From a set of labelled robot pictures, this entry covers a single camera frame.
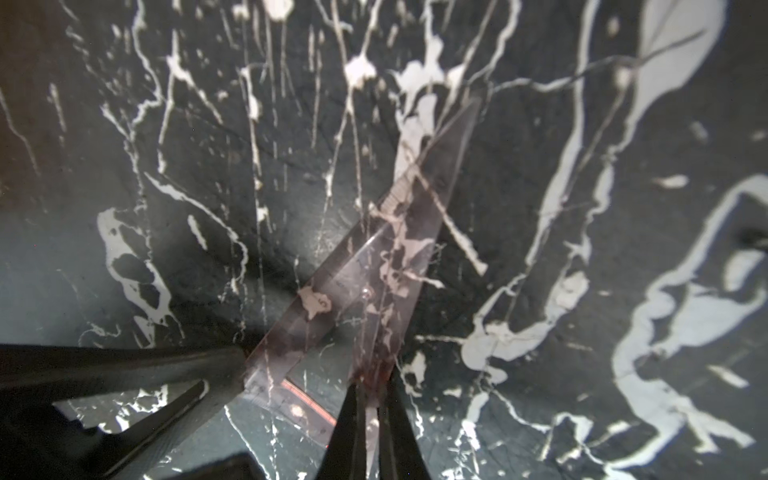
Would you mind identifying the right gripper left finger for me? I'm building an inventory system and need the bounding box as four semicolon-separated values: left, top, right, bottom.
315;383;367;480

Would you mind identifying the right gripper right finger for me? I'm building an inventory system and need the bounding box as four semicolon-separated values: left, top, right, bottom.
377;370;431;480

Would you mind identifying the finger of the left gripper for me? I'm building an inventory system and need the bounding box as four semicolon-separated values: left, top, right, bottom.
1;344;245;479

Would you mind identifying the dark pink triangle ruler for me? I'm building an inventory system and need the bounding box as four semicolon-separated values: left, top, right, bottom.
243;98;481;443

